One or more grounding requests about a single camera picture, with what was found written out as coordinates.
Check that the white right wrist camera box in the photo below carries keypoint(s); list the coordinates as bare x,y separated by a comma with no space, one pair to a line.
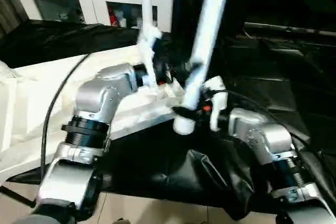
214,103

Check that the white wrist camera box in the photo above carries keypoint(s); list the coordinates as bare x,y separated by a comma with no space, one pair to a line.
148,56
214,103

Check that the white plastic table top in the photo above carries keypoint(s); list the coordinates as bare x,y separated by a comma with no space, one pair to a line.
31,98

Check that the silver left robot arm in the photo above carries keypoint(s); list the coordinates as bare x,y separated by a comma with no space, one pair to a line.
89,114

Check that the silver metal rod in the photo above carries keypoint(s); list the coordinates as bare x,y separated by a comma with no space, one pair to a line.
294,29

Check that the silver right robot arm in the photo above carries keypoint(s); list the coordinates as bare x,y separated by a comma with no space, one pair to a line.
268,145

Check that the black table mat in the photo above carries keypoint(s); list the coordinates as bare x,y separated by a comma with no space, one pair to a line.
294,93

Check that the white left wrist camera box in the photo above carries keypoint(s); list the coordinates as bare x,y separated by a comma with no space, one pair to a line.
148,56

